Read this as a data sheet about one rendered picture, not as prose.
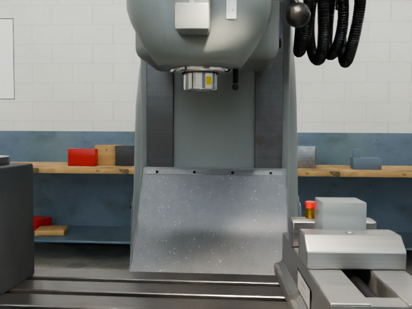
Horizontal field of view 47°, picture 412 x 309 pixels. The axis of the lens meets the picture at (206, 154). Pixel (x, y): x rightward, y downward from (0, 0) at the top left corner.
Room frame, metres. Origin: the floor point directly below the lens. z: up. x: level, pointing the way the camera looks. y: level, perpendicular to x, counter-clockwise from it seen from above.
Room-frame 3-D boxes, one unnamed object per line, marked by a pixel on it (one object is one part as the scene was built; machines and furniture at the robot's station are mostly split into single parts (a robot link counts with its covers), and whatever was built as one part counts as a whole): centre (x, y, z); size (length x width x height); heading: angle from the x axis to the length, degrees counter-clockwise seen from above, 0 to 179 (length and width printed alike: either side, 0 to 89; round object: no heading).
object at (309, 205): (0.72, -0.16, 1.10); 0.02 x 0.02 x 0.03
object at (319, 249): (0.61, -0.19, 1.07); 0.12 x 0.06 x 0.04; 89
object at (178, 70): (0.68, 0.01, 1.31); 0.09 x 0.09 x 0.01
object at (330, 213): (0.67, -0.19, 1.10); 0.06 x 0.05 x 0.06; 89
